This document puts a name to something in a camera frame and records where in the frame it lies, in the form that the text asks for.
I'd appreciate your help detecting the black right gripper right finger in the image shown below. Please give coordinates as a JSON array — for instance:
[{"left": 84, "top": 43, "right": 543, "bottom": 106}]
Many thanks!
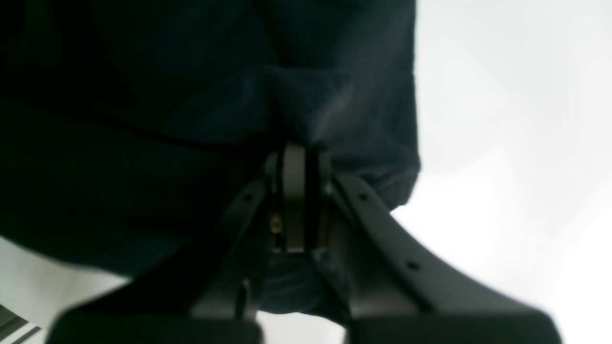
[{"left": 306, "top": 147, "right": 562, "bottom": 344}]

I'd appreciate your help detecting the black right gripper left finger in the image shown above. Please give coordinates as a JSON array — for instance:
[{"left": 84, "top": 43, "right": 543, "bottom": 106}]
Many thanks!
[{"left": 47, "top": 144, "right": 306, "bottom": 344}]

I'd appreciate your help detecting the black T-shirt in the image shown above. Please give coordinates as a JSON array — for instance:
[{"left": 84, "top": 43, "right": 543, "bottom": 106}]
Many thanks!
[{"left": 0, "top": 0, "right": 421, "bottom": 325}]

